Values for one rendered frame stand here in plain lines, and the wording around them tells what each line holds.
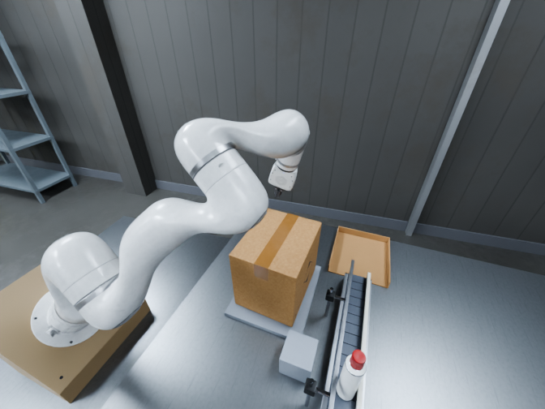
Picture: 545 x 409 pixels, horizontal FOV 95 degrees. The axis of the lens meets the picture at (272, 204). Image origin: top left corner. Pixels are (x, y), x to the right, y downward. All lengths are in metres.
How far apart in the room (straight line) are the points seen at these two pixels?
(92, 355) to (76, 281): 0.44
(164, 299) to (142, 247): 0.65
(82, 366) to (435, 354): 1.13
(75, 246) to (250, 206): 0.39
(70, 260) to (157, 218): 0.22
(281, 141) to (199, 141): 0.15
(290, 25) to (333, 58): 0.42
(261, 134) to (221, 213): 0.16
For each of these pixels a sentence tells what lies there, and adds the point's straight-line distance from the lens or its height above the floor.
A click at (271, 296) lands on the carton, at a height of 0.99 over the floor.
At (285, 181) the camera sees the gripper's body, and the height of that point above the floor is 1.26.
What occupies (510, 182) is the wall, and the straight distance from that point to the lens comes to 2.96.
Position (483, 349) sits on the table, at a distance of 1.24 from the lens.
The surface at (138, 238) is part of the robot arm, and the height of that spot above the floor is 1.40.
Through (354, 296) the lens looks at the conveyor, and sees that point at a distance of 1.09.
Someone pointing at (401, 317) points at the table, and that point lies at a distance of 1.16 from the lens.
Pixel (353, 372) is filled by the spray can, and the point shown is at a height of 1.04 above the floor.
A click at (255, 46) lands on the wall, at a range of 2.52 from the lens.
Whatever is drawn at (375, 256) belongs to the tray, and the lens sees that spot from 1.34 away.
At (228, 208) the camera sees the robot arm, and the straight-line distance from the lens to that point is 0.45.
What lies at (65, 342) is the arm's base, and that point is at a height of 0.97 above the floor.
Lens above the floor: 1.73
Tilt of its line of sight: 34 degrees down
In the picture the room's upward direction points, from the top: straight up
